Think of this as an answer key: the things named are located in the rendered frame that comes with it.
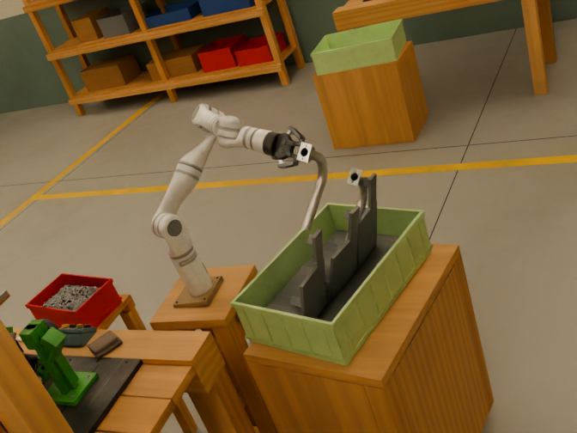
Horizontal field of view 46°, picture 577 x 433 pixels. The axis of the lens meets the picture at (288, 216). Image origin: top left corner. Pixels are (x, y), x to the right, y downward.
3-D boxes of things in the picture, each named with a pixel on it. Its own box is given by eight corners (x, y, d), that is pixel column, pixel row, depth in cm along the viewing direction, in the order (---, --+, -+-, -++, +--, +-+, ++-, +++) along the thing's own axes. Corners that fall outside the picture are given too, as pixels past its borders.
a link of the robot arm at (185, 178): (191, 173, 256) (206, 174, 249) (164, 240, 251) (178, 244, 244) (173, 162, 250) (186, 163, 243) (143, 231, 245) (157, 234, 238)
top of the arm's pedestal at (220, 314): (188, 277, 279) (184, 269, 277) (258, 271, 266) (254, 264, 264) (153, 331, 254) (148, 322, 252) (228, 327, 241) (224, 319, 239)
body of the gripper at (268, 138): (258, 154, 212) (282, 161, 207) (264, 127, 211) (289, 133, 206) (270, 157, 218) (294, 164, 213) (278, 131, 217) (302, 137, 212)
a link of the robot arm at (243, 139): (247, 156, 215) (252, 128, 213) (210, 145, 223) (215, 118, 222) (260, 155, 221) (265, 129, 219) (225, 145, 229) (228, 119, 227)
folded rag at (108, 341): (114, 334, 243) (111, 327, 242) (123, 343, 237) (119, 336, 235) (89, 350, 239) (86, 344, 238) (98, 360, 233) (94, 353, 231)
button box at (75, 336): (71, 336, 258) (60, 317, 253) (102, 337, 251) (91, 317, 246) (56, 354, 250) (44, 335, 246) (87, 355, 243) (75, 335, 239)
